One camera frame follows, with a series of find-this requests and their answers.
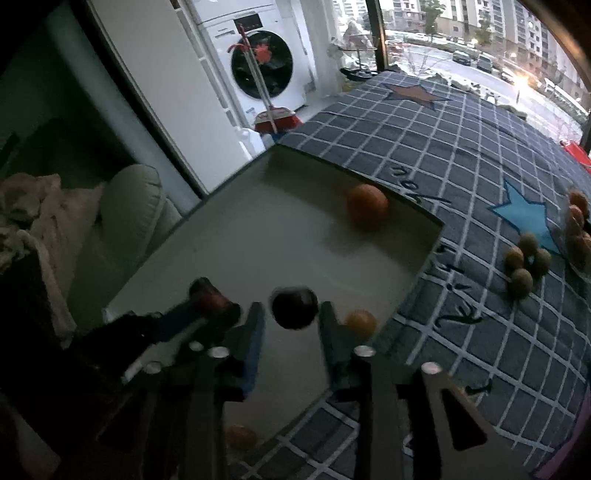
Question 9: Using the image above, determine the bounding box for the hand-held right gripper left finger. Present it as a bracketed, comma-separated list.
[139, 302, 266, 480]

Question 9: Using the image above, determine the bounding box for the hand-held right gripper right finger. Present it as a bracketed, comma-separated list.
[318, 301, 532, 480]

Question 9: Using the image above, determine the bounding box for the dark purple plum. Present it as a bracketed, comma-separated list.
[270, 286, 320, 330]

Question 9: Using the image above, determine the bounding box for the beige sofa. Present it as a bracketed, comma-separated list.
[69, 164, 185, 333]

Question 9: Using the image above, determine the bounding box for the red round fruit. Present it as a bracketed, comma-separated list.
[199, 291, 234, 315]

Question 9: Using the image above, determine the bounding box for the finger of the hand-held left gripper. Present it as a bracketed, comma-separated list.
[188, 276, 220, 301]
[154, 300, 243, 346]

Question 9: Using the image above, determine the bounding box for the white washing machine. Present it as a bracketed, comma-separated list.
[191, 0, 309, 116]

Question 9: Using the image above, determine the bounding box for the white shallow box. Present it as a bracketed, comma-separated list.
[102, 144, 445, 467]

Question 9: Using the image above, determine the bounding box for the pink cloth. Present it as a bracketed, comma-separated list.
[0, 173, 105, 324]

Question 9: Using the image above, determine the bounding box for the large orange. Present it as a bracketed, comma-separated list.
[347, 184, 389, 229]

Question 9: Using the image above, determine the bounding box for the red bucket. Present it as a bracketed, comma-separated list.
[561, 138, 591, 169]

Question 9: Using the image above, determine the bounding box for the red broom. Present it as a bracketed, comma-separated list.
[233, 23, 303, 136]

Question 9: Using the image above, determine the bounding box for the black tiered stand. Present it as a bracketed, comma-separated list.
[325, 18, 384, 86]

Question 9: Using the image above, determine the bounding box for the white plastic jug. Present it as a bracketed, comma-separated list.
[235, 127, 265, 155]

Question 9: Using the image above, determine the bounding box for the clear glass bowl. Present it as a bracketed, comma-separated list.
[556, 185, 591, 273]

